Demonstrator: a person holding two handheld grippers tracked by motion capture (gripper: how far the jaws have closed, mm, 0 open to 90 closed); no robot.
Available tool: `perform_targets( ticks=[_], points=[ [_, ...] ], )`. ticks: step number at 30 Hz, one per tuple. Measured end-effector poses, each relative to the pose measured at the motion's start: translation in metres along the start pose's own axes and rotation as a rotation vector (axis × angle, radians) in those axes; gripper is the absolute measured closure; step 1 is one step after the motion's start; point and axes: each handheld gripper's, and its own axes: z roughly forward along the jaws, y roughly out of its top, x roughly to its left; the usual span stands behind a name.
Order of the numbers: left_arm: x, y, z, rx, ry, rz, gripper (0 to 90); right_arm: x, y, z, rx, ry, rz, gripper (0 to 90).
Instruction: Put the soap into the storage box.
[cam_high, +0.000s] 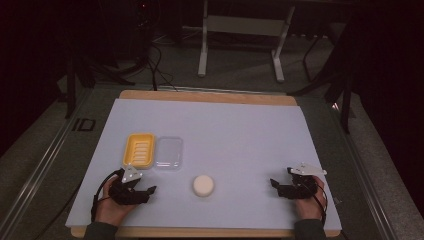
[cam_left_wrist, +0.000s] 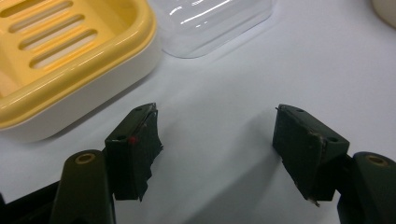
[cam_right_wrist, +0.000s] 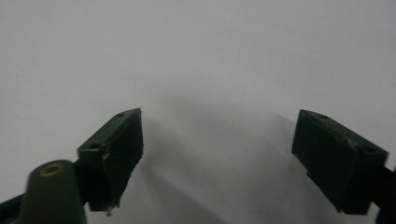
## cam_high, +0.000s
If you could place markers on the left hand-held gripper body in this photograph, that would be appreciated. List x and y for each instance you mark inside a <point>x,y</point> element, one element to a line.
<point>126,195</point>

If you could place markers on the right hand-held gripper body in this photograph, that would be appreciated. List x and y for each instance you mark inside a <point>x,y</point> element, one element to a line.
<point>300,188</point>

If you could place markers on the clear plastic container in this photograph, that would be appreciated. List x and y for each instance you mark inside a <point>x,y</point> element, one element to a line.
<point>169,152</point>

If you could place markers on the yellow soap dish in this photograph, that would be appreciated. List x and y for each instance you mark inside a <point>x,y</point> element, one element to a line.
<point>139,150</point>

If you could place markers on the round white dough ball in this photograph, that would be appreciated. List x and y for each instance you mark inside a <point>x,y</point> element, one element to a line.
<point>203,185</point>

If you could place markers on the person's right hand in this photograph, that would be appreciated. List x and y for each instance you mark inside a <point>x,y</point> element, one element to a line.
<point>310,206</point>

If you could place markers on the person's left hand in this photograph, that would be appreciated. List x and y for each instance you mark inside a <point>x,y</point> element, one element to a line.
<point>111,210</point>

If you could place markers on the white table mat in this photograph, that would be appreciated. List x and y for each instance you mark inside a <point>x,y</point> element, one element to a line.
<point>226,133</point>

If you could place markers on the white work board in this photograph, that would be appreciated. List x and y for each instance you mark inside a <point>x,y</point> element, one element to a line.
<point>206,97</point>

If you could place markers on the black stand legs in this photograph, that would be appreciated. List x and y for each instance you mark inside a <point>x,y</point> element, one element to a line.
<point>71,76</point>

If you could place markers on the metal floor rail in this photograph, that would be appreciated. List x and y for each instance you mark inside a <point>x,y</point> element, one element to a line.
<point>366,173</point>
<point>40,170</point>

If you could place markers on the black metal chair frame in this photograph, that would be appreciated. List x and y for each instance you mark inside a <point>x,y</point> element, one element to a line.
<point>345,100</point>

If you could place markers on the white metal stand frame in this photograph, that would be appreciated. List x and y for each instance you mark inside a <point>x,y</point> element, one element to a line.
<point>245,26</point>

